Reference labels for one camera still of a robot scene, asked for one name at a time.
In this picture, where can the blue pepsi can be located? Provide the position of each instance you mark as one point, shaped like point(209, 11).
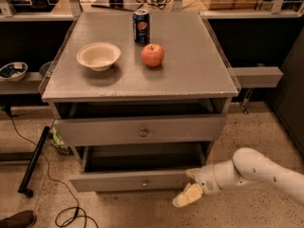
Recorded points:
point(141, 26)

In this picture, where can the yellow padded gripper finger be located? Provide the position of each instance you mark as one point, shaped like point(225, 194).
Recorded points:
point(190, 194)
point(193, 173)

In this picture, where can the grey drawer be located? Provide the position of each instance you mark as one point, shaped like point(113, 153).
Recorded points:
point(138, 167)
point(128, 130)

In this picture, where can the grey side shelf left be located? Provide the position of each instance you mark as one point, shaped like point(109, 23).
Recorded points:
point(28, 85)

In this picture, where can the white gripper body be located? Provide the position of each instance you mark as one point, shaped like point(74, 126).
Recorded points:
point(205, 179)

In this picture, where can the grey side shelf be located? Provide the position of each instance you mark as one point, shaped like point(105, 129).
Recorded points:
point(258, 76)
point(28, 85)

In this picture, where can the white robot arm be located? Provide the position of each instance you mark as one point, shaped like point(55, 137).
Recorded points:
point(247, 168)

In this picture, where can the black pole on floor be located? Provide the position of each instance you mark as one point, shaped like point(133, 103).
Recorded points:
point(24, 186)

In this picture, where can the grey top drawer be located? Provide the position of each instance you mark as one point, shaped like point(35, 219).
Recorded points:
point(128, 130)

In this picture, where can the brown shoe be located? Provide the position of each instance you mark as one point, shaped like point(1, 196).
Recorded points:
point(24, 219)

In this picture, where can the white paper bowl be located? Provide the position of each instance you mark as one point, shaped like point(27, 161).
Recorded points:
point(98, 56)

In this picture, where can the red apple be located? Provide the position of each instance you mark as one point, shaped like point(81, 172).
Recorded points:
point(152, 55)

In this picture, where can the dark bowl on shelf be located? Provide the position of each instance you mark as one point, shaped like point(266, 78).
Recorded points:
point(46, 69)

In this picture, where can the grey drawer cabinet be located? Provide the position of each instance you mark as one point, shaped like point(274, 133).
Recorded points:
point(193, 79)

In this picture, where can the green snack bag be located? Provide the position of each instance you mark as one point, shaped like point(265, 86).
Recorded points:
point(58, 143)

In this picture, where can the grey side shelf right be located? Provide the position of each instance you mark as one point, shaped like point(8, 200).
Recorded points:
point(258, 76)

